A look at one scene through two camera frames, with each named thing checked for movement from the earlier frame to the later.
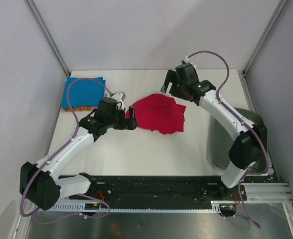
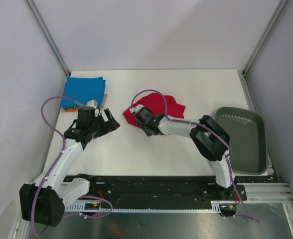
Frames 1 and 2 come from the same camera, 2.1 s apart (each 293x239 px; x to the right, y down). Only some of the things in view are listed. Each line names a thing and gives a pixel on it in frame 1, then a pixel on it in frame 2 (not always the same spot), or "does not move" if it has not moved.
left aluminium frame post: x=38 y=17 does not move
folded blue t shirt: x=83 y=92 does not move
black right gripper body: x=179 y=88 to x=145 y=127
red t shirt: x=159 y=112 does not move
